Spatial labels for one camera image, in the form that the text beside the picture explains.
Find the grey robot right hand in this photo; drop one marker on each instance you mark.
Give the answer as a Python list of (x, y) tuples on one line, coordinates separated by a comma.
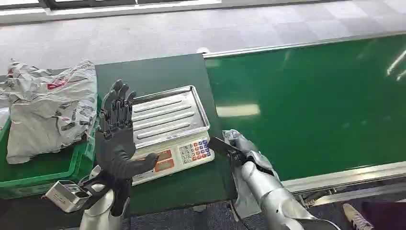
[(226, 148)]

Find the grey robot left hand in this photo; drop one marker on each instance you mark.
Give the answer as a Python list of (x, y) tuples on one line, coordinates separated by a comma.
[(115, 149)]

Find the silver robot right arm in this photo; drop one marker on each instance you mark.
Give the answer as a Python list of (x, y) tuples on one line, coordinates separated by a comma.
[(269, 193)]

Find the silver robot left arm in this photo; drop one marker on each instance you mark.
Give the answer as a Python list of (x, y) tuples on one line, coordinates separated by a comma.
[(100, 209)]

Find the white scale with steel tray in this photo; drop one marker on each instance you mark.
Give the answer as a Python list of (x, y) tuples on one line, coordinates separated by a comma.
[(169, 122)]

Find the green plastic crate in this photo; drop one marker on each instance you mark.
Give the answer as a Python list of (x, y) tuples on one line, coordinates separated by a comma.
[(44, 171)]

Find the large white crumpled parcel bag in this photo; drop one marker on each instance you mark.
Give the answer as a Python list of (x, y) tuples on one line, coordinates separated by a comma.
[(47, 117)]

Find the small white round object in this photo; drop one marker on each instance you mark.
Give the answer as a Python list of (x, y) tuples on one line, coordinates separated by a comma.
[(203, 50)]

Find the small pale parcel bag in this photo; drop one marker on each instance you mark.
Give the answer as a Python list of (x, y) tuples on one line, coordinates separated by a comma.
[(3, 118)]

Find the white parcel bag red print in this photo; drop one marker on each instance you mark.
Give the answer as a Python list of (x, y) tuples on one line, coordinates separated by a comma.
[(19, 82)]

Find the person's shoe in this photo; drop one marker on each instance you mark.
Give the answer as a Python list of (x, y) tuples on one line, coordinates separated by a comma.
[(356, 218)]

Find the person's leg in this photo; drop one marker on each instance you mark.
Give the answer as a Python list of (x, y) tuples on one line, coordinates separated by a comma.
[(387, 217)]

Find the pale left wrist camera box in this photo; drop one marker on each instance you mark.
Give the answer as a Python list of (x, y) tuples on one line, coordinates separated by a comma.
[(65, 196)]

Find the green conveyor belt steel frame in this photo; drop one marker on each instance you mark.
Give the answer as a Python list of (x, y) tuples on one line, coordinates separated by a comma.
[(311, 108)]

